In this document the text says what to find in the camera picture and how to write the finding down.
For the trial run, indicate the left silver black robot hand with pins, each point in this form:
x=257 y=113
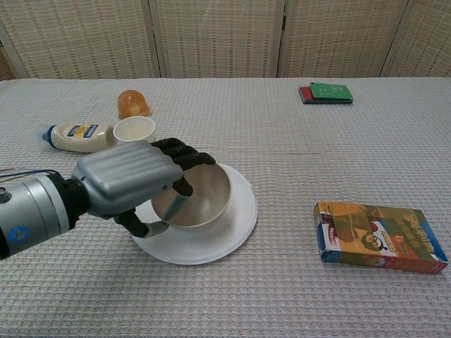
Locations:
x=130 y=176

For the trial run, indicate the white paper cup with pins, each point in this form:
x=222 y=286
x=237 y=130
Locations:
x=134 y=130

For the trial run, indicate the beige bowl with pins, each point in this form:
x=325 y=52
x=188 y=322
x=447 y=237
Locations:
x=208 y=197

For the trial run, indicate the orange jelly cup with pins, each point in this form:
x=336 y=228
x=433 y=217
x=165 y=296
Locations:
x=132 y=104

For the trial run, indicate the large white plate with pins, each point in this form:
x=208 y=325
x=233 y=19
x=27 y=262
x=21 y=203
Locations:
x=197 y=248

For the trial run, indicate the mayonnaise squeeze bottle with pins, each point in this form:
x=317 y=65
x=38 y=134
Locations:
x=77 y=139

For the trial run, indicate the woven bamboo screen panel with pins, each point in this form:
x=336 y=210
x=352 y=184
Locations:
x=218 y=38
x=88 y=38
x=426 y=38
x=341 y=38

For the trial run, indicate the white woven tablecloth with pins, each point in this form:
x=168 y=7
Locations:
x=282 y=158

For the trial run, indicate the red card box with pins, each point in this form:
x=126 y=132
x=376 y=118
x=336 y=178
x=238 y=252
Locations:
x=305 y=94

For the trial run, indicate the green card box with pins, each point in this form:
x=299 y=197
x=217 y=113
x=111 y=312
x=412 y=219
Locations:
x=331 y=91

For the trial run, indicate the colourful snack box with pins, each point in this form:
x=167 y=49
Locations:
x=377 y=236

